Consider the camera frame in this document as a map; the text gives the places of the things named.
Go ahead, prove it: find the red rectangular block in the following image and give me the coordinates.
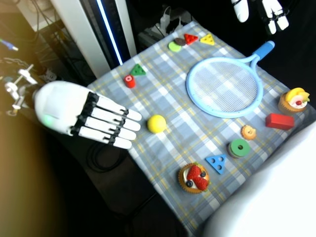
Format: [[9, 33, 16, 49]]
[[265, 113, 295, 131]]

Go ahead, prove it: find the red cylinder block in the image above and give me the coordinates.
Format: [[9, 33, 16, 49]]
[[123, 75, 136, 89]]

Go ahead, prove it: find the grey power strip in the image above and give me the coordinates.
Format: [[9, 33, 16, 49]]
[[137, 26, 168, 49]]

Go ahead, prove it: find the white robot body shell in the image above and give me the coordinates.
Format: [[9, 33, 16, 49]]
[[202, 120, 316, 237]]

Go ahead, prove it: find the green round toy biscuit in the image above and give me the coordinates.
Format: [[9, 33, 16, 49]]
[[168, 40, 182, 52]]

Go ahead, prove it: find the white plug adapter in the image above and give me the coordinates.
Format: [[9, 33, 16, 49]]
[[158, 6, 185, 34]]

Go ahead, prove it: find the white column with blue light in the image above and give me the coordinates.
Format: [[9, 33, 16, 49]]
[[50, 0, 138, 79]]

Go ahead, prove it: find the small orange toy biscuit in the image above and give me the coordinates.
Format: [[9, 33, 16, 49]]
[[240, 124, 257, 141]]

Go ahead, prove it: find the blue plaid table cloth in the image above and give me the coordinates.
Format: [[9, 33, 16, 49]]
[[87, 21, 316, 235]]

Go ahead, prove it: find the strawberry toy cupcake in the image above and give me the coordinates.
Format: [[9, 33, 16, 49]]
[[178, 162, 210, 195]]

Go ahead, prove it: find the light blue toy racket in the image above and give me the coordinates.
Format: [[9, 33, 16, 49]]
[[186, 40, 276, 119]]

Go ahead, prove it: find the yellow triangle block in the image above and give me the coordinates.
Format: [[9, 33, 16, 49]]
[[199, 33, 215, 46]]

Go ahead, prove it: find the red triangle block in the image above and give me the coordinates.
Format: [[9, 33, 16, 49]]
[[184, 33, 199, 45]]

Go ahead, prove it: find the mango toy cupcake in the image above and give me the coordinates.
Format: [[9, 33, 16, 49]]
[[278, 87, 311, 115]]

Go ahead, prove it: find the blue triangle block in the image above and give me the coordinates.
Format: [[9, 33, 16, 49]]
[[205, 154, 227, 175]]

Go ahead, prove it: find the black coiled cable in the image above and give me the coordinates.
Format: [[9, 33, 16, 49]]
[[86, 140, 124, 172]]

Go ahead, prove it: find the green triangle block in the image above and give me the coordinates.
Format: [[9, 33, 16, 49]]
[[129, 63, 147, 77]]

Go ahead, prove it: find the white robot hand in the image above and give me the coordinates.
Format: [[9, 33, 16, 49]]
[[33, 80, 143, 150], [231, 0, 289, 35]]

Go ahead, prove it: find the green ring block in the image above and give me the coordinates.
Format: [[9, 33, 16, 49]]
[[227, 138, 251, 159]]

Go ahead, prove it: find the yellow ball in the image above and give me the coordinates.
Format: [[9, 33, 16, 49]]
[[147, 114, 167, 134]]

